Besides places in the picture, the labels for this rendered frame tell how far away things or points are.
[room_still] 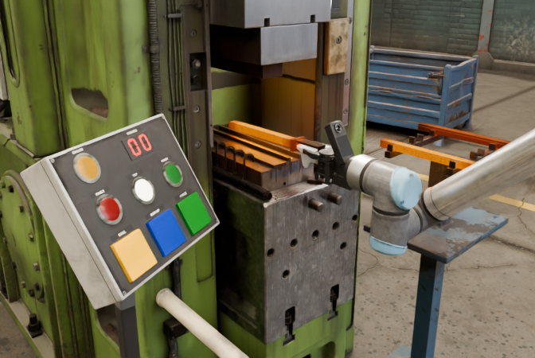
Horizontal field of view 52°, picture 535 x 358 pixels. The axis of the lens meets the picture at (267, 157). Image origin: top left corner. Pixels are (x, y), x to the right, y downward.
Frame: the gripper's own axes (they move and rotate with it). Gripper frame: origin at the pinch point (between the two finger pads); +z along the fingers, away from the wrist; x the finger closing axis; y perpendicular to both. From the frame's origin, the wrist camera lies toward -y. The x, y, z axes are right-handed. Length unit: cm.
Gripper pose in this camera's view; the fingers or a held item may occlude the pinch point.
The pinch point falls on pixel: (302, 143)
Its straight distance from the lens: 152.8
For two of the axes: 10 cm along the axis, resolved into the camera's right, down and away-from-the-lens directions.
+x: 7.7, -2.1, 6.1
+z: -6.4, -2.6, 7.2
